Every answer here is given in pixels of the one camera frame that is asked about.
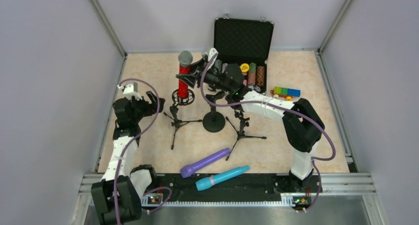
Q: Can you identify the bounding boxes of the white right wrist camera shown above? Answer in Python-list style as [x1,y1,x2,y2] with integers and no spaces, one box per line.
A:
[201,47,218,66]

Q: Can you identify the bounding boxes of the purple green chip stack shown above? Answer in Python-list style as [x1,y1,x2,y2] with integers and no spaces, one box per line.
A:
[214,59,222,72]

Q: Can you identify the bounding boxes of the green red chip stack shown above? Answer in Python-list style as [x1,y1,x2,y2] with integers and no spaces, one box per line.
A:
[247,63,257,87]

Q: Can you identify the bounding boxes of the brown chip stack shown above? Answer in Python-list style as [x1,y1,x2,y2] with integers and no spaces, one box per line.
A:
[256,66,265,87]

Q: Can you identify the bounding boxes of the black small tripod mic stand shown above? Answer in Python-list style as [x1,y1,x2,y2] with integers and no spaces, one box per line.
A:
[225,110,267,161]

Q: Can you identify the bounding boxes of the black poker chip case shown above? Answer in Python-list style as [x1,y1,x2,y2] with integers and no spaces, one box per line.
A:
[213,17,275,94]

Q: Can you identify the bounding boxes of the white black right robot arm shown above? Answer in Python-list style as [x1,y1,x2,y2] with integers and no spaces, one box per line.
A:
[176,62,326,187]

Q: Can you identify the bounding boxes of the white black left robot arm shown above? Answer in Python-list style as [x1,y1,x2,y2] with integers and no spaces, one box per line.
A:
[90,91,166,225]

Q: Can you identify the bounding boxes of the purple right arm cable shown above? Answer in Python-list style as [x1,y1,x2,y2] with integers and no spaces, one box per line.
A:
[200,53,337,211]

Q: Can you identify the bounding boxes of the colourful toy block train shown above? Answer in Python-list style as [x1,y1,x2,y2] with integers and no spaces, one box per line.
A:
[270,87,301,101]

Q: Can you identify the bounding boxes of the black round-base mic stand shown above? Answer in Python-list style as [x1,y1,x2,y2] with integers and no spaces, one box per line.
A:
[202,91,225,133]

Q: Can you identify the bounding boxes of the cyan microphone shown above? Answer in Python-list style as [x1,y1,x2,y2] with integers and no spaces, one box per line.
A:
[195,165,250,191]

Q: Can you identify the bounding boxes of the yellow round dealer chip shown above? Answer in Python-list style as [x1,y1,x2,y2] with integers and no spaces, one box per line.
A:
[240,63,250,73]

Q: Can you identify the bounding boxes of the black tripod shock-mount stand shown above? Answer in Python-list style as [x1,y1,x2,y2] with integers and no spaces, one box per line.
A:
[164,90,203,150]

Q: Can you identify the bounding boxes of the red glitter microphone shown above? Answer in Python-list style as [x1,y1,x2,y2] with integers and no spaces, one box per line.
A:
[177,50,194,100]

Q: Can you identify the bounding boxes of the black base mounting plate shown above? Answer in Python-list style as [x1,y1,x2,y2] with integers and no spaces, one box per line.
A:
[147,173,319,202]

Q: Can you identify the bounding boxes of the purple microphone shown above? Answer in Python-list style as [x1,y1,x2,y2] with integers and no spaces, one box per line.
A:
[180,148,231,178]

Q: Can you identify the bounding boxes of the blue orange chip stack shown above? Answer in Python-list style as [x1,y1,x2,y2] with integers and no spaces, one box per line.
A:
[221,63,228,73]

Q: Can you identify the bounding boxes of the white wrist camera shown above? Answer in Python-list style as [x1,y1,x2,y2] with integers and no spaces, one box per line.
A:
[201,47,218,66]
[118,82,143,100]

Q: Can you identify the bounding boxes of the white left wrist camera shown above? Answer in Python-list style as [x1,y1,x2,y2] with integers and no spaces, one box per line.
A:
[118,82,143,100]

